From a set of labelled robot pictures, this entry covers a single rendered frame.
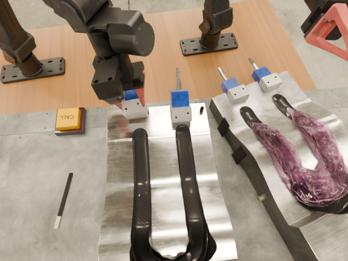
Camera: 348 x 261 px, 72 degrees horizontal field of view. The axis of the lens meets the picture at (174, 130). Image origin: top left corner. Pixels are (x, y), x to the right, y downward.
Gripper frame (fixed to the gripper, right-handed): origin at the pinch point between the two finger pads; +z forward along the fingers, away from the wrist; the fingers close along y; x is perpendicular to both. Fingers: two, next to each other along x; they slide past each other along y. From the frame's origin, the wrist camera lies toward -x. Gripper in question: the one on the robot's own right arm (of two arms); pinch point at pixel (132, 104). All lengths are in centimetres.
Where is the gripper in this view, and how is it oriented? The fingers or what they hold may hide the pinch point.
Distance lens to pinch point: 60.0
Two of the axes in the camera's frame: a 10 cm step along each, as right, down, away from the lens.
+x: -0.5, -7.2, 6.9
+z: 1.9, 6.7, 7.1
